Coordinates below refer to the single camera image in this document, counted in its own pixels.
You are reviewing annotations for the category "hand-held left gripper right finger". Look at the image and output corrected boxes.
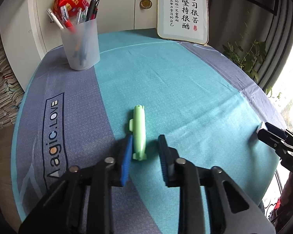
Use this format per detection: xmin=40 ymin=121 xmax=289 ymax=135
xmin=157 ymin=135 xmax=276 ymax=234

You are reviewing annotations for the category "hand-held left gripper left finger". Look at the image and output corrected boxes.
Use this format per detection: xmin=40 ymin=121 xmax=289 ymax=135
xmin=18 ymin=134 xmax=134 ymax=234

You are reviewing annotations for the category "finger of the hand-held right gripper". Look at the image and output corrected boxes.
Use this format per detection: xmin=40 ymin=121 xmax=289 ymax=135
xmin=257 ymin=129 xmax=287 ymax=152
xmin=265 ymin=122 xmax=288 ymax=139

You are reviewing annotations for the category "green highlighter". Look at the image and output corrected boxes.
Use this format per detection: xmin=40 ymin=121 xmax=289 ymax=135
xmin=129 ymin=105 xmax=147 ymax=162

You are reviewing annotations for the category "frosted plastic pen cup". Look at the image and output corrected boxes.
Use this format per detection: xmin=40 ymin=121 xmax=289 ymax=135
xmin=60 ymin=18 xmax=100 ymax=71

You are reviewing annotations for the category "white capped pen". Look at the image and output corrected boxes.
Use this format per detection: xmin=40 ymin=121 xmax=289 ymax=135
xmin=47 ymin=8 xmax=64 ymax=29

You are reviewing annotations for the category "teal and grey tablecloth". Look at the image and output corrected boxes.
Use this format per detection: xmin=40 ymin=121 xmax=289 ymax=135
xmin=11 ymin=28 xmax=287 ymax=234

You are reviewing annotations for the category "green leafy plant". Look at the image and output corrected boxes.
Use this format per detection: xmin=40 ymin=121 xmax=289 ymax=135
xmin=222 ymin=23 xmax=281 ymax=98

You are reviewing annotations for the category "grey curtain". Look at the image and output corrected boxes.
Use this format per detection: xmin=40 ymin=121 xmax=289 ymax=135
xmin=256 ymin=0 xmax=293 ymax=90

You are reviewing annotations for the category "stack of papers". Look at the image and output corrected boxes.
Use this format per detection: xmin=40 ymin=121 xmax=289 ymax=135
xmin=0 ymin=17 xmax=25 ymax=131

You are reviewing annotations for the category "framed calligraphy plaque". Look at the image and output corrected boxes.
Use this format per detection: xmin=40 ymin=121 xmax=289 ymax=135
xmin=156 ymin=0 xmax=209 ymax=45

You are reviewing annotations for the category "white cabinet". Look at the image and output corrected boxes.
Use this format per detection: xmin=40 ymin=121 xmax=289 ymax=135
xmin=0 ymin=0 xmax=64 ymax=90

